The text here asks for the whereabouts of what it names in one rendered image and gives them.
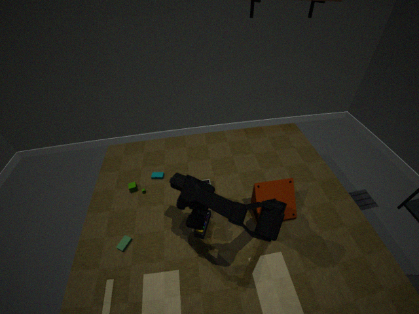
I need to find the teal flat block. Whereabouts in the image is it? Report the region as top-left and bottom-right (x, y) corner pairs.
(151, 172), (164, 179)

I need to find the green rectangular block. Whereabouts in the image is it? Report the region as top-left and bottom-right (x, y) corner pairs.
(116, 235), (132, 252)

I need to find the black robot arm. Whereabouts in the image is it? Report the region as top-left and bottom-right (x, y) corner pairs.
(169, 173), (287, 242)

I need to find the green cube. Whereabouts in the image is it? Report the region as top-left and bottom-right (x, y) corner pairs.
(128, 182), (137, 193)

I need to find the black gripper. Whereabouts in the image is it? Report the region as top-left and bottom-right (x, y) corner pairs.
(186, 203), (208, 230)

